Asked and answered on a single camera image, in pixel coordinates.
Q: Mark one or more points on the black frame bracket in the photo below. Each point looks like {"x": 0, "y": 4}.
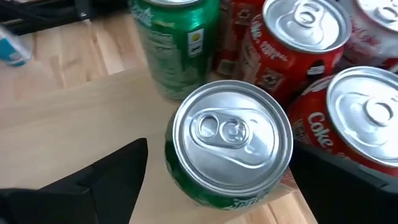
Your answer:
{"x": 82, "y": 9}

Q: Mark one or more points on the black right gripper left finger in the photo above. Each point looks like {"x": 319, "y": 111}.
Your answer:
{"x": 77, "y": 199}

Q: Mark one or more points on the wooden shelf black metal frame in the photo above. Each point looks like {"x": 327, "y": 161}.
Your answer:
{"x": 77, "y": 124}

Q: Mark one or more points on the slim silver blue can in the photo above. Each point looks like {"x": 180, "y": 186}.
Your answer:
{"x": 12, "y": 49}

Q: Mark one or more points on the green soda can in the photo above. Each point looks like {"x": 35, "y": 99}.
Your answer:
{"x": 174, "y": 46}
{"x": 230, "y": 140}

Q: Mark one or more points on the red Coca-Cola can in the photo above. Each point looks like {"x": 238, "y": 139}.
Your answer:
{"x": 306, "y": 25}

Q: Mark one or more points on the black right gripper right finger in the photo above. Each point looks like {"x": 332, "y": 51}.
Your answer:
{"x": 348, "y": 199}

